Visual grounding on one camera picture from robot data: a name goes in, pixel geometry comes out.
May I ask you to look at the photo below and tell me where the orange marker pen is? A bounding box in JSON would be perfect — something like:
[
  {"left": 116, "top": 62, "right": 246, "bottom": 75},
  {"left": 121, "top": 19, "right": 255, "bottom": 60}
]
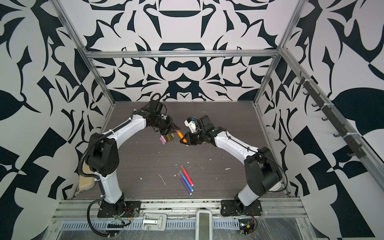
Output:
[{"left": 177, "top": 130, "right": 187, "bottom": 144}]

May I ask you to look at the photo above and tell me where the red marker pen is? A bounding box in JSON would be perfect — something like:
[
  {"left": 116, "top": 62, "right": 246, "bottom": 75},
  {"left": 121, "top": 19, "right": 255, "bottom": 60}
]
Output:
[{"left": 181, "top": 165, "right": 194, "bottom": 187}]

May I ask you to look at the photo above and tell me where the purple marker pen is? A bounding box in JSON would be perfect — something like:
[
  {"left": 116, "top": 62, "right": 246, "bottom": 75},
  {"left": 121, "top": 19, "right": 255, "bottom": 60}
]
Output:
[{"left": 177, "top": 173, "right": 193, "bottom": 195}]

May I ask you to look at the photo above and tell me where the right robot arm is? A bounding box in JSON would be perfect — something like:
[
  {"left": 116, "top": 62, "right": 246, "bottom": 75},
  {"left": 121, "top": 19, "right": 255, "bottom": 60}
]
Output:
[{"left": 181, "top": 115, "right": 284, "bottom": 212}]

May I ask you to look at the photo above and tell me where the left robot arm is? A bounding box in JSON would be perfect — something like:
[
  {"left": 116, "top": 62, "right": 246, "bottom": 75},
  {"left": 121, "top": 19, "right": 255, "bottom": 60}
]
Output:
[{"left": 78, "top": 93, "right": 180, "bottom": 215}]

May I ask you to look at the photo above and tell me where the white round clock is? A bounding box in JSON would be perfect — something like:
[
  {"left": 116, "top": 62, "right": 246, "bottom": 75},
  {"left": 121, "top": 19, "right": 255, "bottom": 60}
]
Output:
[{"left": 269, "top": 182, "right": 282, "bottom": 192}]

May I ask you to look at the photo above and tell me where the white handheld device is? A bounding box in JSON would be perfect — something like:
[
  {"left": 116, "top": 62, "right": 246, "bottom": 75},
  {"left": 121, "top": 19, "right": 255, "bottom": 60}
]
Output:
[{"left": 195, "top": 210, "right": 213, "bottom": 240}]

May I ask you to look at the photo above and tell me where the small circuit board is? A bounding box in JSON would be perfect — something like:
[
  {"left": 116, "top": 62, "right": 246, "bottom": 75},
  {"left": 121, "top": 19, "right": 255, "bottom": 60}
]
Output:
[{"left": 239, "top": 218, "right": 258, "bottom": 235}]

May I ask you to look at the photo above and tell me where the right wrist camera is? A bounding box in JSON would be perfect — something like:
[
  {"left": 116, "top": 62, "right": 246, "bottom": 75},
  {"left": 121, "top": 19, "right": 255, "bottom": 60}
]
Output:
[{"left": 184, "top": 118, "right": 197, "bottom": 133}]

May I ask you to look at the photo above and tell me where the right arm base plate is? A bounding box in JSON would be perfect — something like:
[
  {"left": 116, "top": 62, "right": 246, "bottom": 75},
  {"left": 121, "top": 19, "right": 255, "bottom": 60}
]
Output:
[{"left": 220, "top": 200, "right": 263, "bottom": 217}]

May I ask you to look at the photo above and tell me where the aluminium frame crossbar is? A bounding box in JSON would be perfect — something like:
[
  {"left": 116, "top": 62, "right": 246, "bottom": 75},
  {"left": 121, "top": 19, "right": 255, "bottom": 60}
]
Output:
[{"left": 85, "top": 50, "right": 278, "bottom": 59}]

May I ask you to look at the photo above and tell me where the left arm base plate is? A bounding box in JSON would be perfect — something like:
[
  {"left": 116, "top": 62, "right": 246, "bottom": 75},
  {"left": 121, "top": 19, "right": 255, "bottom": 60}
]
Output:
[{"left": 97, "top": 201, "right": 141, "bottom": 218}]

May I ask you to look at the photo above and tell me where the white latch bracket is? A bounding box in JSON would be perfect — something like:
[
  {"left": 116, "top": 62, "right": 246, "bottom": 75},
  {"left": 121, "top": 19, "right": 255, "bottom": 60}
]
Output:
[{"left": 142, "top": 213, "right": 168, "bottom": 232}]

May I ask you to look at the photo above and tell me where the wall hook rail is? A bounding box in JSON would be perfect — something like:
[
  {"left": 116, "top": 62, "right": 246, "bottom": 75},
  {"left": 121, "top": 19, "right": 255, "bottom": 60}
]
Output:
[{"left": 298, "top": 73, "right": 367, "bottom": 159}]

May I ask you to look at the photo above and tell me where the black corrugated cable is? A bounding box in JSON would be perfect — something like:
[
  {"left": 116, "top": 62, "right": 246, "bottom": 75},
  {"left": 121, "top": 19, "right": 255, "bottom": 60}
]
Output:
[{"left": 86, "top": 197, "right": 133, "bottom": 238}]

